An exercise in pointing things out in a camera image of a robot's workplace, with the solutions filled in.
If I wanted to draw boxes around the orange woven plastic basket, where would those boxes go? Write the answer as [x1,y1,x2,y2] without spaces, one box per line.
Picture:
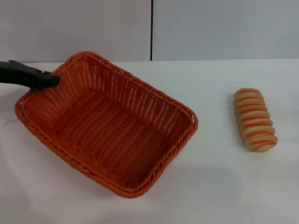
[14,51,199,199]

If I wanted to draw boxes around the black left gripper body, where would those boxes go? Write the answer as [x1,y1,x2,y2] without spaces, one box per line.
[0,61,17,84]

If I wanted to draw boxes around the striped orange cream bread roll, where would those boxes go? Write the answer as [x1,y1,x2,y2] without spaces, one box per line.
[234,87,278,154]

